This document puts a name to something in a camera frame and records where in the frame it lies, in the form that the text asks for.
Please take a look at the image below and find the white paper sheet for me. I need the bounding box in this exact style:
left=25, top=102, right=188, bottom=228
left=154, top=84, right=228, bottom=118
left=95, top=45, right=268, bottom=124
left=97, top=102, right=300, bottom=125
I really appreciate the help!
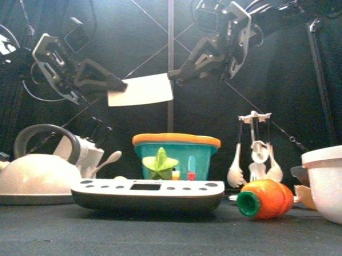
left=107, top=69, right=183, bottom=108

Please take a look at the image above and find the green toy starfruit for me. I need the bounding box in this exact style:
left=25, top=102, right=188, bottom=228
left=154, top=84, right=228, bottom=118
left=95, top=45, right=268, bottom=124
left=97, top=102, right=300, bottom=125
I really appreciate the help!
left=140, top=146, right=180, bottom=181

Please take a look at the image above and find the white utensil rack stand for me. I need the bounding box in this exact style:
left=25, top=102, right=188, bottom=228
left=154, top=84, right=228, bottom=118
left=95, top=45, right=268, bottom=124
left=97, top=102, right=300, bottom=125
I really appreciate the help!
left=238, top=110, right=272, bottom=148

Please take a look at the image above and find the white and black toy appliance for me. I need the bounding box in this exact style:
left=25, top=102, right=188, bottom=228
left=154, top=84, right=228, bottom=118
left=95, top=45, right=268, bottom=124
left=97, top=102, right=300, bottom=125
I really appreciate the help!
left=52, top=116, right=113, bottom=180

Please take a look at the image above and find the white plastic spoon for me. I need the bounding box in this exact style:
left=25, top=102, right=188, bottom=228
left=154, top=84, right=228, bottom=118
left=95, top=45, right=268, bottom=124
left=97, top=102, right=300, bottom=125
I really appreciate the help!
left=91, top=150, right=123, bottom=177

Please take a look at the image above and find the teal basket with orange rim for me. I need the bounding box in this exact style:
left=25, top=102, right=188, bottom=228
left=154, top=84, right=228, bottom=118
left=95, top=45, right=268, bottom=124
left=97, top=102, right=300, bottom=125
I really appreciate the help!
left=131, top=132, right=222, bottom=182

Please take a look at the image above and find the white toy spatula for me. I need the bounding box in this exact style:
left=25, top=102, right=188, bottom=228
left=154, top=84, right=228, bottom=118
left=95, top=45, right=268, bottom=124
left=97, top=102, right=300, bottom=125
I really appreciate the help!
left=247, top=139, right=270, bottom=183

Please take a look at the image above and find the red and blue toy utensil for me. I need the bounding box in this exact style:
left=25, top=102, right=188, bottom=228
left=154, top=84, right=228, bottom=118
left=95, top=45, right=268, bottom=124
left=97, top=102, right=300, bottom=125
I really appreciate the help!
left=186, top=155, right=198, bottom=182

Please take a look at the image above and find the white slotted toy spoon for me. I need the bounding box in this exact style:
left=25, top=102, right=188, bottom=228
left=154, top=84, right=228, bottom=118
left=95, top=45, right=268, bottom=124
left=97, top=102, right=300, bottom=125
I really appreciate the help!
left=226, top=142, right=247, bottom=189

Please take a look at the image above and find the white toy ladle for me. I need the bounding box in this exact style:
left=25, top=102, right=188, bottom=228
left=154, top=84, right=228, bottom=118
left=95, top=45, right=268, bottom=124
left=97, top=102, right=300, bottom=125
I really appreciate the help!
left=264, top=142, right=284, bottom=183

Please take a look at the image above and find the dark toy pan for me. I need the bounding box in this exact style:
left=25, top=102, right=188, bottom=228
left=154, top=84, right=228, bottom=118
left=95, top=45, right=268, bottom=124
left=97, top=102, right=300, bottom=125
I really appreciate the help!
left=290, top=165, right=311, bottom=187

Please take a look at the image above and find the orange toy fruit green end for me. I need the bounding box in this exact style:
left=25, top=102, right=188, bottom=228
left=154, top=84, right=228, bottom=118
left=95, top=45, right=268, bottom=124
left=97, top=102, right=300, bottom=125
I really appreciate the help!
left=235, top=178, right=295, bottom=220

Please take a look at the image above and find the white toy pot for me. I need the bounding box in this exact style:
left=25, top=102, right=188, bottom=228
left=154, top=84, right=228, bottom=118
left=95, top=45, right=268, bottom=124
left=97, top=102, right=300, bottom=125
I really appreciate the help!
left=300, top=144, right=342, bottom=225

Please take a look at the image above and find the beige toy food piece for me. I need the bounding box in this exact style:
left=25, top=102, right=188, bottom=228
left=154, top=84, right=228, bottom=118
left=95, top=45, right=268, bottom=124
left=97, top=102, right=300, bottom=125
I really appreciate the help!
left=292, top=184, right=318, bottom=210

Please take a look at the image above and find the grey vertical frame pole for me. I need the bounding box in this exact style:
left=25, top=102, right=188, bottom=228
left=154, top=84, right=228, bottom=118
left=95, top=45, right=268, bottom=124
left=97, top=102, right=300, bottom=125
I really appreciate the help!
left=166, top=0, right=176, bottom=133

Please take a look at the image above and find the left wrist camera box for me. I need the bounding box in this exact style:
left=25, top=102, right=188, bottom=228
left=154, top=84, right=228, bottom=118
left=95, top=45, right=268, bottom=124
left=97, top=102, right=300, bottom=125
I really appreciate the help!
left=63, top=17, right=92, bottom=54

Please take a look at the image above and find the thin white cable loop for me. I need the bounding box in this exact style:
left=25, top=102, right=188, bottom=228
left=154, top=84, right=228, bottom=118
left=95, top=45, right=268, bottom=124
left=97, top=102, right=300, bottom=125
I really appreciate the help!
left=20, top=62, right=68, bottom=103

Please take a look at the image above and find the black frame post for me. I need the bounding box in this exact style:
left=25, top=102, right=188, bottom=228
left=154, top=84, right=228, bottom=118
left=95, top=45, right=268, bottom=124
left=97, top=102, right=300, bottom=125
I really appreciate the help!
left=306, top=18, right=339, bottom=148

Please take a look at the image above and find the white kettle with grey handle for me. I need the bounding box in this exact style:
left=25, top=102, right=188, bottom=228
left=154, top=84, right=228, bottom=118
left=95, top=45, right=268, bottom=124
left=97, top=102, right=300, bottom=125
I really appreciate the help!
left=0, top=123, right=84, bottom=206

